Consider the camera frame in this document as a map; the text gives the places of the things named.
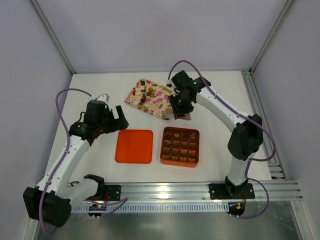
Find aluminium right side rail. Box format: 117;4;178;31
241;70;287;181

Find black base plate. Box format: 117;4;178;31
103;184;122;202
208;182;256;200

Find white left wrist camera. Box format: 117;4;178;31
90;93;110;104

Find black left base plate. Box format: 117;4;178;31
103;184;122;202

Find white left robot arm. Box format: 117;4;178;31
23;100;129;228

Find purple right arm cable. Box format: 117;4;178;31
167;59;277;220

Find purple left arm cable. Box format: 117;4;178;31
39;88;93;236

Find slotted cable duct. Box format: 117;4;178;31
71;201;229;214

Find floral tray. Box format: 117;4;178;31
124;78;173;121

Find orange chocolate box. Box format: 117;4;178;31
160;126;200;168

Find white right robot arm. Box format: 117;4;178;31
166;70;263;198

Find metal tongs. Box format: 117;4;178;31
162;111;193;121

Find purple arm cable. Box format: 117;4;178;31
167;59;277;220
39;88;93;236

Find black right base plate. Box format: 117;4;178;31
208;182;256;200

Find orange box lid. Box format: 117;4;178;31
115;129;153;164

